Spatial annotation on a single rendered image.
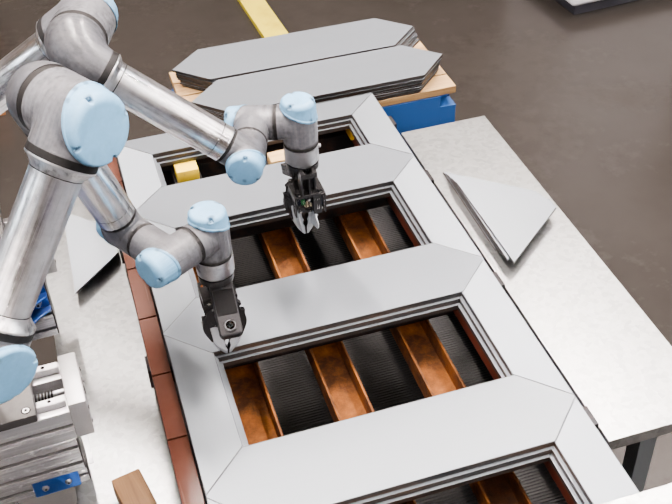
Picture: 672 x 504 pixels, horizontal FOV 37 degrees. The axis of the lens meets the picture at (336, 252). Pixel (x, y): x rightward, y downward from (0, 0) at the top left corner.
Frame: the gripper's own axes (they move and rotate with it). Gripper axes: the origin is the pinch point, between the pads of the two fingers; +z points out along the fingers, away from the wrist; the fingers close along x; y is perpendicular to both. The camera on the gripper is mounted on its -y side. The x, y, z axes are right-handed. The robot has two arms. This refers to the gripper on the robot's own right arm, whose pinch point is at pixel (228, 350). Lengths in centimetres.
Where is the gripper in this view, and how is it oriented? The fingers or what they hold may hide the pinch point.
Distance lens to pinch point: 212.1
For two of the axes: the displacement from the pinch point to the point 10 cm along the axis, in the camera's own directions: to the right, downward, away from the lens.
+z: 0.3, 7.7, 6.4
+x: -9.5, 2.2, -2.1
